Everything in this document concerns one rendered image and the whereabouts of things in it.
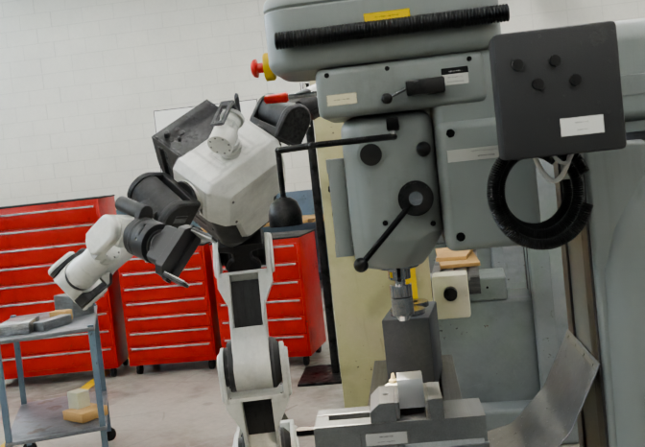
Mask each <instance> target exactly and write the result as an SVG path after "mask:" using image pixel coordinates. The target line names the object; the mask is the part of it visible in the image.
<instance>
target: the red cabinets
mask: <svg viewBox="0 0 645 447"><path fill-rule="evenodd" d="M114 196H115V195H108V196H99V197H90V198H81V199H72V200H55V201H46V202H37V203H28V204H19V205H10V206H1V207H0V324H1V323H3V322H4V321H6V320H8V319H9V318H10V317H11V316H12V315H16V316H17V317H18V316H25V315H31V314H38V313H45V312H52V311H55V302H54V295H57V294H65V292H64V291H63V290H62V289H61V288H60V286H59V285H58V284H57V283H56V282H55V281H54V278H55V277H54V278H52V277H51V276H50V275H49V274H48V270H49V269H50V268H51V267H52V266H53V265H54V264H55V263H56V262H57V261H58V260H59V259H60V258H61V257H62V256H64V254H66V253H68V252H69V251H74V252H75V253H76V252H77V251H78V250H79V249H81V248H87V247H86V242H85V239H86V233H87V232H88V231H89V229H90V228H91V227H92V226H93V225H94V224H96V223H97V221H98V220H99V219H100V218H101V217H102V216H104V215H116V208H115V199H114ZM271 234H272V240H273V249H274V259H275V271H274V272H273V281H274V282H273V285H272V287H271V290H270V293H269V296H268V298H267V301H266V310H267V320H268V329H269V337H273V338H274V339H275V340H277V341H283V343H284V346H286V347H287V349H288V357H303V364H304V365H309V362H310V359H309V356H312V355H313V354H314V353H315V352H316V353H321V351H322V345H323V344H324V343H325V342H326V336H325V328H324V319H323V302H322V293H321V284H320V276H319V266H318V257H317V249H316V240H315V229H307V230H296V231H285V232H274V233H271ZM179 278H180V279H182V280H184V281H185V282H187V283H188V284H189V285H190V286H189V288H184V287H182V286H181V285H179V284H176V283H174V282H172V281H171V283H170V284H169V283H167V282H165V281H164V280H163V279H162V278H161V276H159V275H158V274H156V273H155V265H154V264H151V263H145V261H144V260H142V259H140V258H138V257H136V256H133V257H132V258H131V259H130V260H128V261H127V262H126V263H125V264H124V265H123V266H122V267H121V268H119V269H118V270H117V271H116V272H115V273H114V274H113V276H112V284H111V285H110V286H109V287H108V288H107V292H106V293H105V294H104V295H103V296H102V297H101V298H99V299H98V300H97V301H96V302H95V303H96V305H97V315H98V322H99V331H100V339H101V346H102V354H103V362H104V369H110V375H111V377H116V375H117V369H116V368H118V367H119V366H120V365H121V364H123V365H128V363H129V360H130V366H136V372H137V374H142V373H143V371H144V367H143V365H162V364H174V363H187V362H199V361H208V365H209V368H210V369H211V368H215V360H217V356H218V354H220V349H221V348H226V344H227V342H228V341H231V336H230V326H229V315H228V306H227V304H226V303H225V301H224V299H223V297H222V296H221V294H220V292H219V290H218V286H217V278H216V277H215V275H214V269H213V244H212V243H211V242H208V241H206V240H203V239H201V242H200V244H199V246H198V247H197V249H196V250H195V252H194V253H193V255H192V257H191V258H190V260H189V261H188V263H187V264H186V266H185V268H184V269H183V271H182V272H181V274H180V275H179ZM19 343H20V351H21V359H22V366H23V373H24V378H26V377H35V376H44V375H54V374H62V373H72V372H82V371H90V370H93V369H92V362H91V354H90V346H89V338H88V332H82V333H76V334H69V335H62V336H56V337H50V338H43V339H36V340H30V341H20V342H19ZM0 347H1V355H2V363H3V369H4V377H5V380H7V379H16V378H18V376H17V369H16V361H15V354H14V346H13V342H11V343H5V344H0Z"/></svg>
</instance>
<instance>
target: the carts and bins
mask: <svg viewBox="0 0 645 447"><path fill-rule="evenodd" d="M54 302H55V311H52V312H45V313H38V314H31V315H25V316H18V317H17V316H16V315H12V316H11V317H10V318H9V319H8V320H6V321H4V322H3V323H1V324H0V344H5V343H11V342H13V346H14V354H15V361H16V369H17V376H18V384H19V391H20V399H21V405H20V408H19V410H18V413H17V415H16V417H15V420H14V421H13V424H12V428H11V422H10V415H9V407H8V399H7V393H6V385H5V377H4V369H3V363H2V355H1V347H0V405H1V412H2V419H3V427H4V434H5V441H6V442H5V447H13V446H17V445H22V444H24V446H23V447H37V445H36V442H39V441H44V440H50V439H55V438H61V437H67V436H72V435H82V434H87V433H93V432H99V431H100V432H101V440H102V447H108V441H111V440H114V439H115V437H116V431H115V429H114V428H112V427H111V424H110V416H109V408H108V390H107V386H106V377H105V370H104V362H103V354H102V346H101V339H100V331H99V322H98V315H97V305H96V303H95V304H93V305H92V306H90V308H89V309H87V310H83V309H82V308H81V307H80V306H79V305H78V304H77V303H75V302H74V301H73V300H72V299H71V298H70V297H69V296H68V295H67V294H57V295H54ZM82 332H88V338H89V346H90V354H91V362H92V369H93V377H94V385H95V391H91V392H89V390H88V389H83V388H77V389H74V390H71V391H67V396H62V397H57V398H51V399H45V400H39V401H33V402H27V396H26V389H25V381H24V373H23V366H22V359H21V351H20V343H19V342H20V341H30V340H36V339H43V338H50V337H56V336H62V335H69V334H76V333H82Z"/></svg>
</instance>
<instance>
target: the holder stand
mask: <svg viewBox="0 0 645 447"><path fill-rule="evenodd" d="M413 300H414V310H415V313H414V314H413V315H411V317H410V319H409V320H406V321H399V320H398V318H397V317H394V316H393V310H392V308H391V309H390V311H389V312H388V313H387V315H385V317H384V318H383V319H382V328H383V337H384V346H385V355H386V365H387V373H388V383H389V380H390V379H391V375H392V373H394V376H395V378H396V373H397V372H408V371H419V370H421V375H422V382H423V383H428V382H438V381H439V379H440V376H441V372H442V350H441V340H440V330H439V321H438V311H437V302H436V301H428V299H425V298H413Z"/></svg>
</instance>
